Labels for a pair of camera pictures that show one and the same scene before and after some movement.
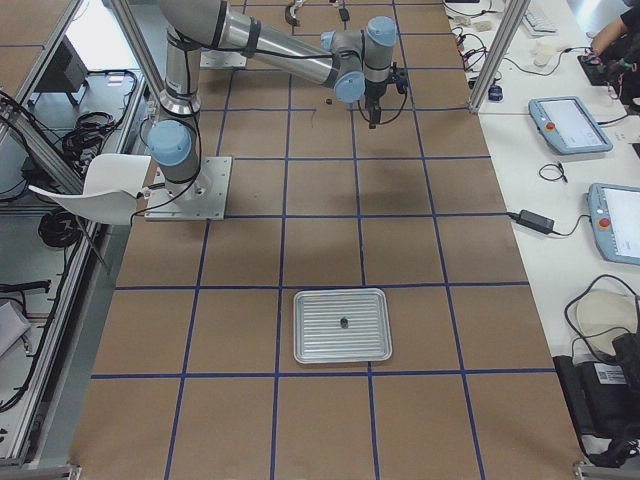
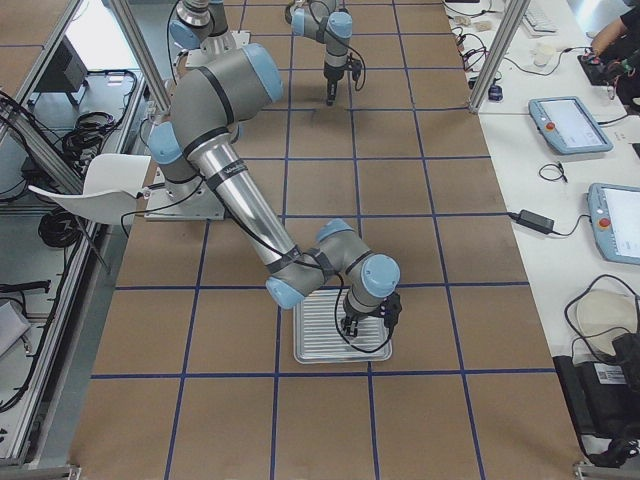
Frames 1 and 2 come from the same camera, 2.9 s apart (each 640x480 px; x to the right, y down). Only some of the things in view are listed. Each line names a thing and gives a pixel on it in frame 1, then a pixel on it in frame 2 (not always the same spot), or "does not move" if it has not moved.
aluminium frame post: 510,25 does not move
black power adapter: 534,221 does not move
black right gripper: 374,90 to 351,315
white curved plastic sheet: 112,185 does not move
